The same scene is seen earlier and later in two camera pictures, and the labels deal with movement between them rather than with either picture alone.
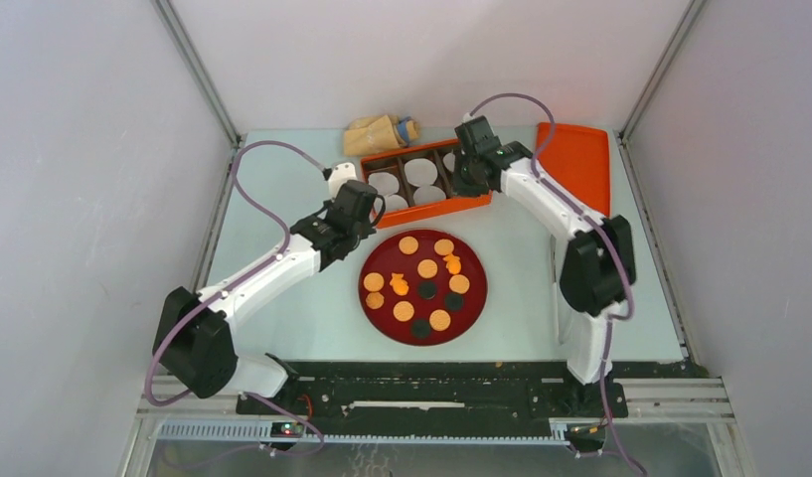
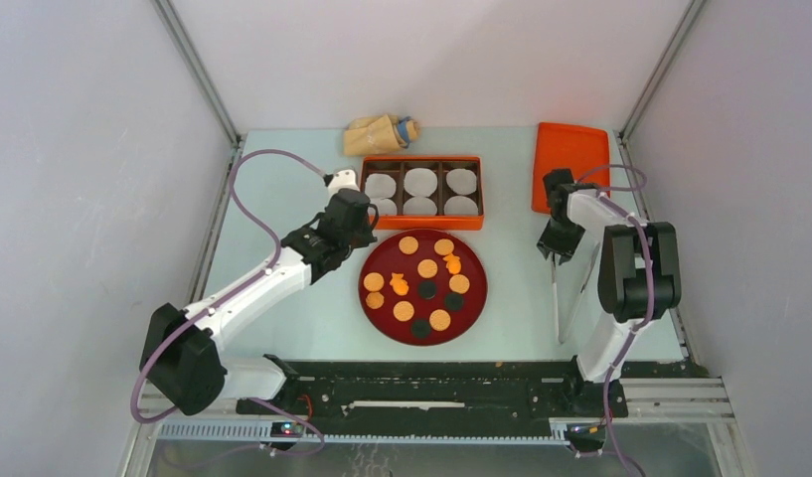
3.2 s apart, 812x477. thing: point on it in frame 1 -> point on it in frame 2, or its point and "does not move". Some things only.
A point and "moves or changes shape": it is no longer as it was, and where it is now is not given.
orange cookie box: [417, 184] moves or changes shape
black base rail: [439, 391] does not move
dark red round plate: [422, 287] does not move
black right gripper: [469, 182] -> [559, 242]
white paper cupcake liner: [427, 194] -> [419, 205]
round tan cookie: [408, 244] does not move
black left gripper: [367, 229] does not move
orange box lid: [579, 155] does not move
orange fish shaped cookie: [399, 284] does not move
